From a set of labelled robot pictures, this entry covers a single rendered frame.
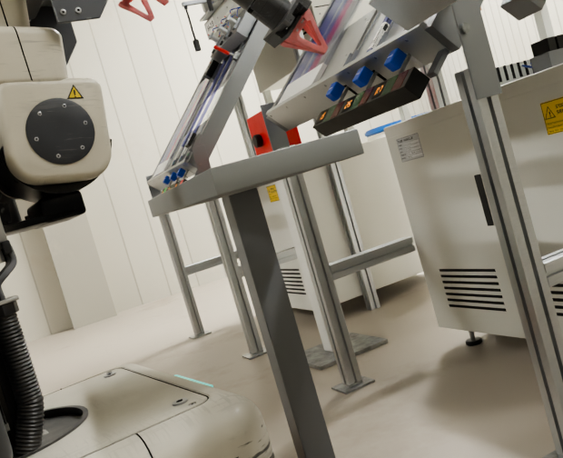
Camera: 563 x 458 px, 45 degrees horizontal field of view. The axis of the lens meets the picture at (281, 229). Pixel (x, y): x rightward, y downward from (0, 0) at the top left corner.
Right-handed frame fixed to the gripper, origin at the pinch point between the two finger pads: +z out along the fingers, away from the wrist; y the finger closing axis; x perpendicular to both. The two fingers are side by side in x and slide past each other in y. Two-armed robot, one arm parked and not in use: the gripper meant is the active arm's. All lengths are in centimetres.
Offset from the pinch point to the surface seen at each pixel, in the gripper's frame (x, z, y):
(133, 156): -55, 7, 394
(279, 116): -2.7, 9.1, 43.7
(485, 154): 9.5, 25.7, -22.1
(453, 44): -3.1, 13.3, -20.4
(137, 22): -141, -43, 392
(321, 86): -2.8, 7.8, 17.9
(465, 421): 42, 64, 6
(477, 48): -2.0, 15.0, -25.0
